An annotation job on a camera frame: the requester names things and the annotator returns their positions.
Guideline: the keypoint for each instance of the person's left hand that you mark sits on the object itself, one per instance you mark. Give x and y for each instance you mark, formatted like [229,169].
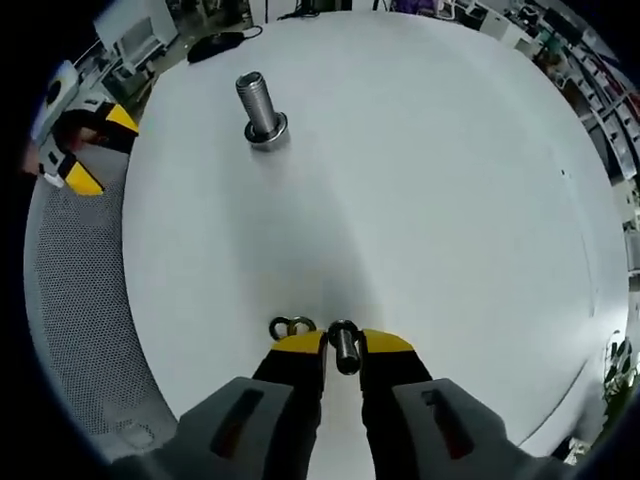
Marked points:
[82,138]

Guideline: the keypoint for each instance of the shelf with white bins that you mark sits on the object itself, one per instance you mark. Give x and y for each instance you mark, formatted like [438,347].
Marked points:
[615,115]

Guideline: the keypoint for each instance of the grey mesh office chair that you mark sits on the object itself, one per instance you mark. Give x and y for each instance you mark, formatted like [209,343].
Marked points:
[75,300]

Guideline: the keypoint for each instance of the white drawer unit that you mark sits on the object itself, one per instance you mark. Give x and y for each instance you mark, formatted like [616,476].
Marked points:
[140,40]

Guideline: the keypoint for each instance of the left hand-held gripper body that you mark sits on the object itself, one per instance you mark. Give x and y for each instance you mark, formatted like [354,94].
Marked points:
[55,100]

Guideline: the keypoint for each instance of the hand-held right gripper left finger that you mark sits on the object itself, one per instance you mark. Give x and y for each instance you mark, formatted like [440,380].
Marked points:
[280,400]

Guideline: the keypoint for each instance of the large potted green plant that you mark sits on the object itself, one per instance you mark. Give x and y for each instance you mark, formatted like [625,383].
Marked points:
[617,365]

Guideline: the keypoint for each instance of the thick threaded steel stud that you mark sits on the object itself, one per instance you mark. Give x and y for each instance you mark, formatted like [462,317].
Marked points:
[257,102]

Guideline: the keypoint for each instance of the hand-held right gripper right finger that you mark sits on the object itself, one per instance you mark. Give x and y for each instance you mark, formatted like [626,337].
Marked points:
[400,415]

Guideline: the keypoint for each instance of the thin threaded steel stud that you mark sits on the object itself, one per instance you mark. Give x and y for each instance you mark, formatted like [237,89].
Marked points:
[347,352]

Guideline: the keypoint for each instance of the black computer mouse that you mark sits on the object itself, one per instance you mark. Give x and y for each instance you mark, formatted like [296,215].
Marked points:
[215,47]

